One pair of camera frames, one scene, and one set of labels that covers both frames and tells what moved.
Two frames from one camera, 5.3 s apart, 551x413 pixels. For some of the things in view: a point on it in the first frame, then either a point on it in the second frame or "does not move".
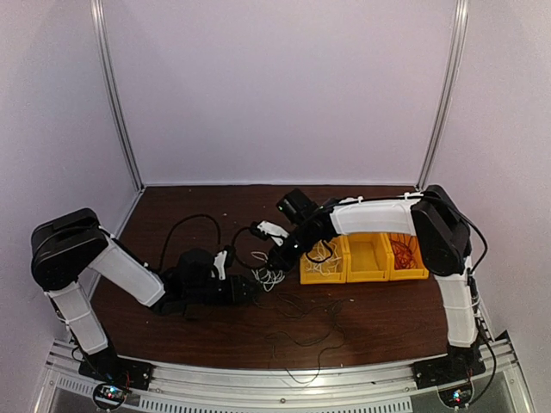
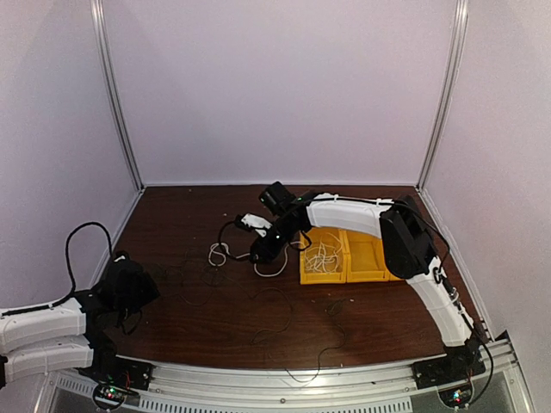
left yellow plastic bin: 325,261 does not move
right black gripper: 286,263 to 269,251
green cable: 315,342 to 266,288
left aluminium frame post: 99,16 does not move
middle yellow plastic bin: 368,257 does not move
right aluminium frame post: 452,70 does not move
